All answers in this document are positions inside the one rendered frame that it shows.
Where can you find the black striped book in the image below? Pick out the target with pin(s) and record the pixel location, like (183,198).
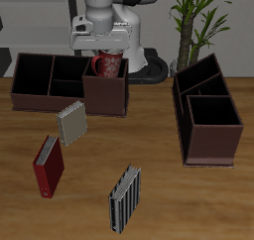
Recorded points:
(127,197)

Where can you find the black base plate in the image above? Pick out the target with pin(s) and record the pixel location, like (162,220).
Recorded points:
(155,70)

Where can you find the red patterned mug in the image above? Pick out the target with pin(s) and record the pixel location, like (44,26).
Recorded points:
(110,65)

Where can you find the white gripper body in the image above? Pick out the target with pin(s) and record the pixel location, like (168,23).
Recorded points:
(99,40)

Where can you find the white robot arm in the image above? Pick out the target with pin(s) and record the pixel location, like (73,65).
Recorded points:
(127,25)

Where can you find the grey book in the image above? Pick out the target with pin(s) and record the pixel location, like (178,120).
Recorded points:
(73,124)

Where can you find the red book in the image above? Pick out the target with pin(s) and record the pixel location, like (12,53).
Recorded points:
(51,171)

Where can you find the green pot plant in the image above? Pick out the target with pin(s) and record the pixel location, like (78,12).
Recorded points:
(190,25)

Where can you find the dark brown desk caddy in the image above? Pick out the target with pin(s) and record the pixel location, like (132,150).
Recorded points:
(211,138)
(104,93)

